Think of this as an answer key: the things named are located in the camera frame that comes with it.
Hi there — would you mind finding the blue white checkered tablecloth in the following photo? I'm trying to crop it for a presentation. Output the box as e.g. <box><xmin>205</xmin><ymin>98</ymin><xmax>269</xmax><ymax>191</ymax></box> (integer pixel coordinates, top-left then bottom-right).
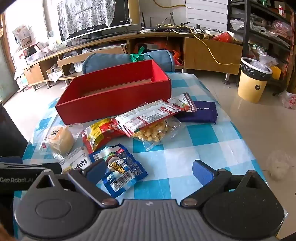
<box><xmin>13</xmin><ymin>71</ymin><xmax>288</xmax><ymax>239</ymax></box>

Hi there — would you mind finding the red white long snack packet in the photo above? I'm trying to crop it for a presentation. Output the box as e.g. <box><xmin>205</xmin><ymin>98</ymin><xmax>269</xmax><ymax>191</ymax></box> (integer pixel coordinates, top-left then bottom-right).
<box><xmin>111</xmin><ymin>99</ymin><xmax>182</xmax><ymax>138</ymax></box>

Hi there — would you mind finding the white lace cloth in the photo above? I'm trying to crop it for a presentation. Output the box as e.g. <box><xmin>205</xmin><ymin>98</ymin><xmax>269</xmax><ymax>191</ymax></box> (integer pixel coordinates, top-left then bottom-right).
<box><xmin>57</xmin><ymin>0</ymin><xmax>116</xmax><ymax>40</ymax></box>

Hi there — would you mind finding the blue snack packet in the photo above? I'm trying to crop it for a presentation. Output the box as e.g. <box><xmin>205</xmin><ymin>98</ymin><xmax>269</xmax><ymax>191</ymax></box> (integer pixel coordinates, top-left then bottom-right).
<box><xmin>89</xmin><ymin>144</ymin><xmax>148</xmax><ymax>198</ymax></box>

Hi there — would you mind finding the black router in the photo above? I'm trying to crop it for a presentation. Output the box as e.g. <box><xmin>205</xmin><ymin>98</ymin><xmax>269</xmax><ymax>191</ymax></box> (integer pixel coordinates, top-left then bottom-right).
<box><xmin>140</xmin><ymin>11</ymin><xmax>158</xmax><ymax>32</ymax></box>

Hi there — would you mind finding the blue white carton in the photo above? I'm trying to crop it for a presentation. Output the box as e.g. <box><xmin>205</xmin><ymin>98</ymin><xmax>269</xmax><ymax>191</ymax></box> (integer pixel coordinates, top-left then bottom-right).
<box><xmin>74</xmin><ymin>60</ymin><xmax>86</xmax><ymax>73</ymax></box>

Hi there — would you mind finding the clear bread pastry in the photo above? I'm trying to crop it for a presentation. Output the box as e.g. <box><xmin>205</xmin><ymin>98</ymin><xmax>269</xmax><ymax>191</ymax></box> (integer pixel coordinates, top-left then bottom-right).
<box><xmin>40</xmin><ymin>124</ymin><xmax>82</xmax><ymax>160</ymax></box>

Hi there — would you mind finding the black shelf rack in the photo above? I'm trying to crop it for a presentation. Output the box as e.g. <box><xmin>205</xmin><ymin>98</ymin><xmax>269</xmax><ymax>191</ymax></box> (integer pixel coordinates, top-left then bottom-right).
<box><xmin>228</xmin><ymin>0</ymin><xmax>296</xmax><ymax>93</ymax></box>

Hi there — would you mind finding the white packet with black print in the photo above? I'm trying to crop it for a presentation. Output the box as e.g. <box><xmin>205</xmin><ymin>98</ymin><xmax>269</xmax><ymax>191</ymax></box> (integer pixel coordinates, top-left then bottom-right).
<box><xmin>60</xmin><ymin>147</ymin><xmax>93</xmax><ymax>174</ymax></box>

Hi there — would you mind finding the orange plastic bag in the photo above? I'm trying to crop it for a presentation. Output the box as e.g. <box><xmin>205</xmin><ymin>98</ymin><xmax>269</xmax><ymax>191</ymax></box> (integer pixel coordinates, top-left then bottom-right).
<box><xmin>166</xmin><ymin>44</ymin><xmax>185</xmax><ymax>66</ymax></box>

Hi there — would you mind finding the green bag strap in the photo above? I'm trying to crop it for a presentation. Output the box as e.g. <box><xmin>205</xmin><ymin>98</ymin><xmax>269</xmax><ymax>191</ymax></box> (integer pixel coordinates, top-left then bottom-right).
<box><xmin>129</xmin><ymin>46</ymin><xmax>145</xmax><ymax>63</ymax></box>

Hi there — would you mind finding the television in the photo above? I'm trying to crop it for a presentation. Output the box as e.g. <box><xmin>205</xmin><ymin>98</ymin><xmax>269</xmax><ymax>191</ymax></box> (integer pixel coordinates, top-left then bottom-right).
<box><xmin>57</xmin><ymin>0</ymin><xmax>141</xmax><ymax>43</ymax></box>

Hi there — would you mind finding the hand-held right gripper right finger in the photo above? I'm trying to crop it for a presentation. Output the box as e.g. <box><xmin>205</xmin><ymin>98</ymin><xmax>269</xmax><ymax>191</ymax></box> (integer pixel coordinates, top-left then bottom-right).
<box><xmin>180</xmin><ymin>160</ymin><xmax>266</xmax><ymax>208</ymax></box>

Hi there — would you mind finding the purple wafer packet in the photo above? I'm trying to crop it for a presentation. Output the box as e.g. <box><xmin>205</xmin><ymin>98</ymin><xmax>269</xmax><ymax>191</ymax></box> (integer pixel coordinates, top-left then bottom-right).
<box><xmin>176</xmin><ymin>100</ymin><xmax>217</xmax><ymax>125</ymax></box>

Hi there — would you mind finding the red cardboard box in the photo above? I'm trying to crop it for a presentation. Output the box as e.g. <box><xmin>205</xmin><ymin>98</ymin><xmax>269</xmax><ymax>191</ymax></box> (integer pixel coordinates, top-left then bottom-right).
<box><xmin>55</xmin><ymin>59</ymin><xmax>172</xmax><ymax>126</ymax></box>

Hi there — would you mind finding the blue cushion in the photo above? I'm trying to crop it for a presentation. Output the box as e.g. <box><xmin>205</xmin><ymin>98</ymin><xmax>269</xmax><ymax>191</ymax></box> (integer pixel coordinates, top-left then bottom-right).
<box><xmin>82</xmin><ymin>50</ymin><xmax>176</xmax><ymax>75</ymax></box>

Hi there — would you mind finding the yellow trash bin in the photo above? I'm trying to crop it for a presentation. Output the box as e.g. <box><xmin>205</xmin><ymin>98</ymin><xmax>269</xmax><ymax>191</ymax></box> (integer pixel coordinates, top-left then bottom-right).
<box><xmin>237</xmin><ymin>57</ymin><xmax>273</xmax><ymax>103</ymax></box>

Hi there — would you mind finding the white handled bag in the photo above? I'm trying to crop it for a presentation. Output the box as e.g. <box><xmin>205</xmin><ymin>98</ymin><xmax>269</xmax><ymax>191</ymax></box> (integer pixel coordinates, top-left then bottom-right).
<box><xmin>46</xmin><ymin>66</ymin><xmax>63</xmax><ymax>83</ymax></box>

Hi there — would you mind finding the yellow cable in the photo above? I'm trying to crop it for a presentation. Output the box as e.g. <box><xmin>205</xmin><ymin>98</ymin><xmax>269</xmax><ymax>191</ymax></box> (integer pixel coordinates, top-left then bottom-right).
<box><xmin>154</xmin><ymin>0</ymin><xmax>242</xmax><ymax>66</ymax></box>

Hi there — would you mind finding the clear plastic bag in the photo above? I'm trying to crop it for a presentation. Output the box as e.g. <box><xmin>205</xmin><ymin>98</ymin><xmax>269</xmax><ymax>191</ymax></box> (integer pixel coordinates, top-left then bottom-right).
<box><xmin>252</xmin><ymin>47</ymin><xmax>278</xmax><ymax>68</ymax></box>

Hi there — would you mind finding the dark cloth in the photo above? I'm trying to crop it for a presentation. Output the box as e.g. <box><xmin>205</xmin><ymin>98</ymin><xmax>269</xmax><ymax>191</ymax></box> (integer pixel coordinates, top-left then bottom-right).
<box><xmin>0</xmin><ymin>104</ymin><xmax>28</xmax><ymax>158</ymax></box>

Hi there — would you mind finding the red yellow snack packet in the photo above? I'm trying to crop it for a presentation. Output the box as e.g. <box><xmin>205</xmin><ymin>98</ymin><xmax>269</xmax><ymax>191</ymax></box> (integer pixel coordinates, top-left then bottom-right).
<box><xmin>81</xmin><ymin>118</ymin><xmax>126</xmax><ymax>154</ymax></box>

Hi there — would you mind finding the wooden television cabinet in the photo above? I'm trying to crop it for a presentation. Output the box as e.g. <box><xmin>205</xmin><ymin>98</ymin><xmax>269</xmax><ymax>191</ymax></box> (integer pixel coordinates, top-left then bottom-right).
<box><xmin>22</xmin><ymin>31</ymin><xmax>243</xmax><ymax>90</ymax></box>

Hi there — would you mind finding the clear bag of yellow puffs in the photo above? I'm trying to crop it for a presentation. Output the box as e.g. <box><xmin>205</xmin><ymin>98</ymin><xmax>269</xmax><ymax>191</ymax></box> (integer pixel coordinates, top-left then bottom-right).
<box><xmin>131</xmin><ymin>116</ymin><xmax>183</xmax><ymax>152</ymax></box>

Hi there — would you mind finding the white plastic bag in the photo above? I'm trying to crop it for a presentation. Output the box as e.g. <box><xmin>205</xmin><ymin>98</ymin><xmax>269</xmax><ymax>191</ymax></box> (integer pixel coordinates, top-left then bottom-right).
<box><xmin>279</xmin><ymin>90</ymin><xmax>296</xmax><ymax>109</ymax></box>

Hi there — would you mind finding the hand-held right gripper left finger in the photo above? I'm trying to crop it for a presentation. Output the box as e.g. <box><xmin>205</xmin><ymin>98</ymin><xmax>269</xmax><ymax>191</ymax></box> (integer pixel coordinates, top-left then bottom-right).
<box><xmin>30</xmin><ymin>159</ymin><xmax>119</xmax><ymax>208</ymax></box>

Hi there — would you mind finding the red plastic bag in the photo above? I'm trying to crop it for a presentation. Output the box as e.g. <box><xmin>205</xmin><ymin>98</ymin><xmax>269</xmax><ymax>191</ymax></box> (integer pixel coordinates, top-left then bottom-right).
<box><xmin>211</xmin><ymin>32</ymin><xmax>237</xmax><ymax>42</ymax></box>

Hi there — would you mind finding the white pouch with red print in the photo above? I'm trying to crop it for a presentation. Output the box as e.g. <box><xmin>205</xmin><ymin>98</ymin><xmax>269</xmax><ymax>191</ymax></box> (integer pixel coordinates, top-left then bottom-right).
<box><xmin>166</xmin><ymin>93</ymin><xmax>197</xmax><ymax>113</ymax></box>

